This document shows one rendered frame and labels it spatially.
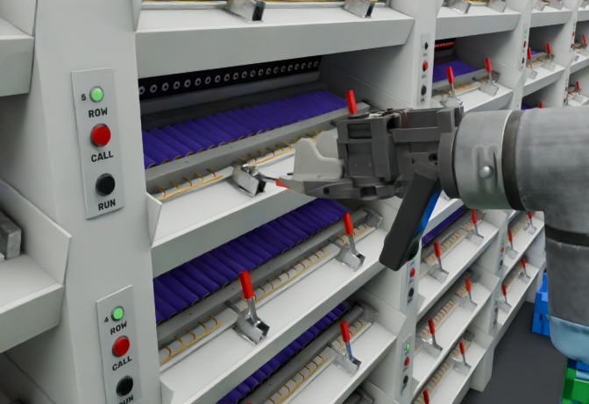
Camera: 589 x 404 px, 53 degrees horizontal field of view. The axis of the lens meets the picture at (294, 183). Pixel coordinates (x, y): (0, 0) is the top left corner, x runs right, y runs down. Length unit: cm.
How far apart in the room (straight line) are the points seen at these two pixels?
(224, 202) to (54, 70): 27
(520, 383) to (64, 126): 185
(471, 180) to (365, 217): 60
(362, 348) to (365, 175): 60
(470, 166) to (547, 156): 6
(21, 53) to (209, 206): 28
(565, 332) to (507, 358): 170
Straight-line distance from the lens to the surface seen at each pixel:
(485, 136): 54
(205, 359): 76
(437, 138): 57
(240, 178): 71
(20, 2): 49
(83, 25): 51
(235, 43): 65
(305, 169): 64
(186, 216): 64
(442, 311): 169
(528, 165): 52
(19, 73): 49
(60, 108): 50
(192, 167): 69
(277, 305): 86
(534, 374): 221
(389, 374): 127
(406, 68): 106
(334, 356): 110
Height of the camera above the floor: 117
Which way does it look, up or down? 17 degrees down
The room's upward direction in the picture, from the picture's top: straight up
